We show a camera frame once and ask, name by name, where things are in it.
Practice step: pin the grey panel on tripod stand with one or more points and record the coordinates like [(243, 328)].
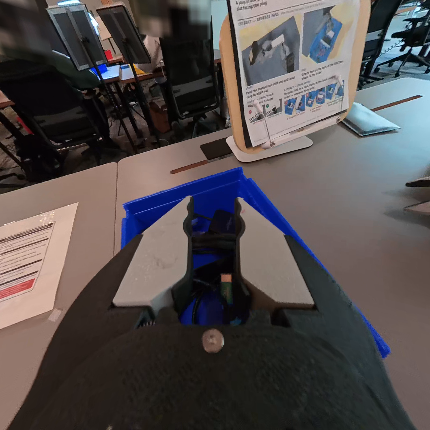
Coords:
[(77, 37), (124, 33)]

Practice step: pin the black office chair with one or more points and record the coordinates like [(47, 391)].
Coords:
[(188, 67), (50, 111)]

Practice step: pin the white sign stand base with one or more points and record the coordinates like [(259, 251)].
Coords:
[(295, 144)]

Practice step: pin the white printed paper sheet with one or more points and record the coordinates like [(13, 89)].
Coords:
[(57, 235)]

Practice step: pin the blue plastic bin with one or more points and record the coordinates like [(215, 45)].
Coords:
[(201, 188)]

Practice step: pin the instruction sheet on stand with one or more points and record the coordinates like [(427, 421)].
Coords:
[(357, 50)]

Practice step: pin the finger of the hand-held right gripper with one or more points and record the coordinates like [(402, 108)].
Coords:
[(421, 182), (421, 208)]

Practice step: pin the dark green cloth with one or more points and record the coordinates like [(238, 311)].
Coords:
[(60, 70)]

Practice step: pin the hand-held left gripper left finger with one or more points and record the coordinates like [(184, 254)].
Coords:
[(151, 265)]

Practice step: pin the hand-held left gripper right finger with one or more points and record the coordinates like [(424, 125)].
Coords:
[(272, 268)]

